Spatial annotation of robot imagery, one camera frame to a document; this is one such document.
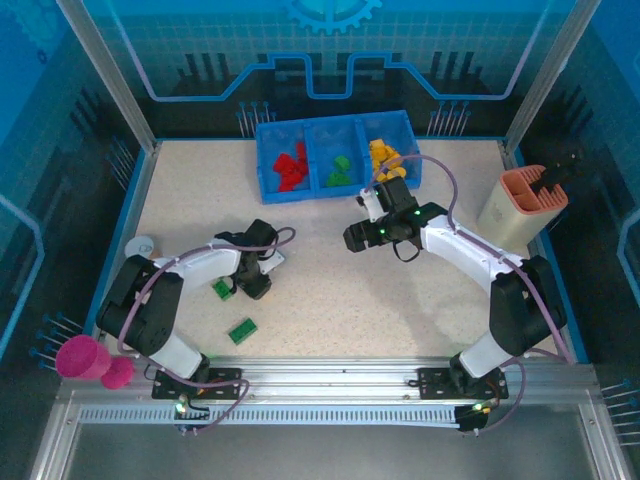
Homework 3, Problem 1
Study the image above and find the aluminium frame post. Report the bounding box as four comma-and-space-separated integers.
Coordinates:
55, 0, 162, 154
501, 0, 602, 154

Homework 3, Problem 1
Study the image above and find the small tan cup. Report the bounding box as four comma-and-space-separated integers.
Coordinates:
123, 235, 164, 261

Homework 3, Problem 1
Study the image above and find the black controller box with LED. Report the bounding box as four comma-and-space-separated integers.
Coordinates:
455, 401, 490, 435
173, 394, 211, 435

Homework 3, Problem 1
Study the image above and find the black tool in holder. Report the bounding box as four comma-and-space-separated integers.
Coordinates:
534, 149, 584, 194

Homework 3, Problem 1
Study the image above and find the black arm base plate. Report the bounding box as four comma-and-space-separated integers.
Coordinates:
151, 366, 251, 401
417, 366, 510, 401

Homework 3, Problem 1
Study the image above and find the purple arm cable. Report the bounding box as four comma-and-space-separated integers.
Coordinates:
117, 226, 299, 436
367, 153, 576, 435

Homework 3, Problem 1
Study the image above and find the slotted grey cable duct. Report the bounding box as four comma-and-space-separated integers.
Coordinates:
77, 405, 464, 427

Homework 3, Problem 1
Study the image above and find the aluminium front rail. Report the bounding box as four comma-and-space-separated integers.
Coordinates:
54, 355, 601, 407

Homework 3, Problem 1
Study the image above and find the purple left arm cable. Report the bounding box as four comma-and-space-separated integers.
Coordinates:
117, 226, 299, 436

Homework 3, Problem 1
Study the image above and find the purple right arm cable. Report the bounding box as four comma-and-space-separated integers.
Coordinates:
367, 153, 576, 435

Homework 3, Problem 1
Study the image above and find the beige holder with salmon rim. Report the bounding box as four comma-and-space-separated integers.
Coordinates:
475, 164, 570, 251

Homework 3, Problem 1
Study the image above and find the green long lego brick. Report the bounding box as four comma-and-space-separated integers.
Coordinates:
228, 317, 258, 346

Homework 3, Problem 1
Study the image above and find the magenta goblet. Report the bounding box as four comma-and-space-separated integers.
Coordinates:
54, 334, 135, 391

